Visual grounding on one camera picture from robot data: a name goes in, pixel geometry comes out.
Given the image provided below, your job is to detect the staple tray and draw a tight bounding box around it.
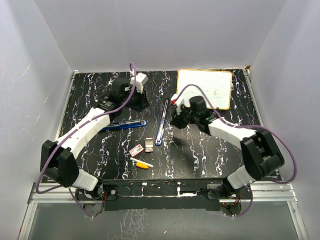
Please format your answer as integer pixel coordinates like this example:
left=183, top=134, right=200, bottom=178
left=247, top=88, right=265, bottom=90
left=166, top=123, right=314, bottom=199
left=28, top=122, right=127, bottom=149
left=144, top=137, right=154, bottom=153

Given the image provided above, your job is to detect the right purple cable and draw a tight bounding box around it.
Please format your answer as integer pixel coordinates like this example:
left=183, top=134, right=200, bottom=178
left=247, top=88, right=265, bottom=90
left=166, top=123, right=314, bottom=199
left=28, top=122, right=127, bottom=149
left=174, top=84, right=298, bottom=218

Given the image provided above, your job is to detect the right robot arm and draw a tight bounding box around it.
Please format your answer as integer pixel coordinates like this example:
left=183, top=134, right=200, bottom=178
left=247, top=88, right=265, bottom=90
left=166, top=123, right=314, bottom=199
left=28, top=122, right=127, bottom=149
left=170, top=94, right=285, bottom=199

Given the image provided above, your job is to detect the yellow marker cap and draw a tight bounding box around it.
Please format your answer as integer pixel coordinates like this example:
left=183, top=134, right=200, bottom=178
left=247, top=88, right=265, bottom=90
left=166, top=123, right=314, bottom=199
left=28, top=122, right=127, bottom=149
left=136, top=162, right=149, bottom=170

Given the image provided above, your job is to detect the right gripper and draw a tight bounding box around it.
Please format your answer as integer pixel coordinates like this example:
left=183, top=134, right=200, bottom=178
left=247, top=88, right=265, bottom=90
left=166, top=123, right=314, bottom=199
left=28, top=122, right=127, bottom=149
left=169, top=105, right=199, bottom=130

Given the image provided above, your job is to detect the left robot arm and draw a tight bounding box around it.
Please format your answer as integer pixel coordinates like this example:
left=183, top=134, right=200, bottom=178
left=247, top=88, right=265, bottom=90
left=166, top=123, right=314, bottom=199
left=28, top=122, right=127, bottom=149
left=37, top=73, right=149, bottom=200

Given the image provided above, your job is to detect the white marker pen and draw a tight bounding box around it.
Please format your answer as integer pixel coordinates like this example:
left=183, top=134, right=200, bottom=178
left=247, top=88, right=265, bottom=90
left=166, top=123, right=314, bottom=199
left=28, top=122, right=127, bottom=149
left=130, top=157, right=154, bottom=168

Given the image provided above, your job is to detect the small whiteboard orange frame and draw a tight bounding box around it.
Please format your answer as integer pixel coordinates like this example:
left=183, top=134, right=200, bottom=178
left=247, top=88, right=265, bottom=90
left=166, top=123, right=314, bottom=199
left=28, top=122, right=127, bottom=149
left=176, top=69, right=233, bottom=110

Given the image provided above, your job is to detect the red white staple box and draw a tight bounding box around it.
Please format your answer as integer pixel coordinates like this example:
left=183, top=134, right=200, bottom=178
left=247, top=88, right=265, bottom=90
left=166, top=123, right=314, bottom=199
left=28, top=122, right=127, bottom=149
left=129, top=144, right=144, bottom=157

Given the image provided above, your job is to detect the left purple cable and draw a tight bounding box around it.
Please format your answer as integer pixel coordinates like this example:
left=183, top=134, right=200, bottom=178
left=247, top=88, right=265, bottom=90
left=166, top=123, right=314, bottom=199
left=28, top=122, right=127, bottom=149
left=34, top=62, right=138, bottom=220

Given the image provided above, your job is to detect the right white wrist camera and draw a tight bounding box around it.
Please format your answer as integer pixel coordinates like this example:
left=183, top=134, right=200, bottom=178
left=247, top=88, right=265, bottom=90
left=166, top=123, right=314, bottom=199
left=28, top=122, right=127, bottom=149
left=170, top=93, right=185, bottom=115

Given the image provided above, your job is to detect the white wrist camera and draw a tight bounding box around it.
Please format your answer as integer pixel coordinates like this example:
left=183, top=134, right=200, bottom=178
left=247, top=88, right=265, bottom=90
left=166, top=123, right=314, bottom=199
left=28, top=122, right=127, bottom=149
left=170, top=93, right=185, bottom=115
left=130, top=71, right=148, bottom=94

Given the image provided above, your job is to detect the purple cable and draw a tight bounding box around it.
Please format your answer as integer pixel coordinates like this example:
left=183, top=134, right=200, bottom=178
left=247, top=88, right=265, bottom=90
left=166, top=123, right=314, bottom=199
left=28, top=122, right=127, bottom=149
left=174, top=84, right=298, bottom=218
left=34, top=62, right=138, bottom=220

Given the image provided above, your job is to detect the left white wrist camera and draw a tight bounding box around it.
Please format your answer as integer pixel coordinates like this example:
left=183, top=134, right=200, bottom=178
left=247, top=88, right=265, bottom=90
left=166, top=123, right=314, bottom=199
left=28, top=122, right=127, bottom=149
left=130, top=71, right=148, bottom=94

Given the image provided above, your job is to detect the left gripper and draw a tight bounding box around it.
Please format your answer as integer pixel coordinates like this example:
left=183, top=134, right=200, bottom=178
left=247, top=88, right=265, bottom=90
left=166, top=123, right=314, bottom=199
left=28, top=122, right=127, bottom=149
left=121, top=86, right=150, bottom=113

